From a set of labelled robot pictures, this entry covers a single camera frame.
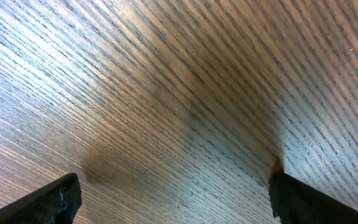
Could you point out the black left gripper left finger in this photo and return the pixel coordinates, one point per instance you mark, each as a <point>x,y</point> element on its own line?
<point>56,202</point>

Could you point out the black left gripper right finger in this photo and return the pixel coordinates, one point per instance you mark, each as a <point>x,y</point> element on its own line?
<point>293,201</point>

